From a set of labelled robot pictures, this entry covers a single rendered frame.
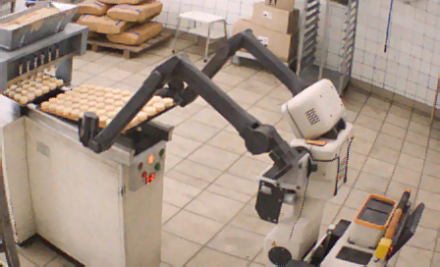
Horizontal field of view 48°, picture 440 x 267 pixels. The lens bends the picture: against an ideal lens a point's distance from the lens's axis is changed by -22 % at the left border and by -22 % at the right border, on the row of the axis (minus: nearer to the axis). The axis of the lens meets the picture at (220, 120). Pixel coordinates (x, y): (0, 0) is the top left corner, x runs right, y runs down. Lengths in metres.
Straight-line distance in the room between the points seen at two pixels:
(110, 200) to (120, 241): 0.22
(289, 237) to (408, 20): 4.15
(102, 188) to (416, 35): 4.27
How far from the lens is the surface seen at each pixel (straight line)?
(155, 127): 2.56
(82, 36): 2.98
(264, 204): 2.10
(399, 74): 6.12
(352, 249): 2.05
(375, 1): 6.00
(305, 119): 1.95
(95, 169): 2.46
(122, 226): 2.52
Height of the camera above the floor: 1.97
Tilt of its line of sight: 24 degrees down
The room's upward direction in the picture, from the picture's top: 7 degrees clockwise
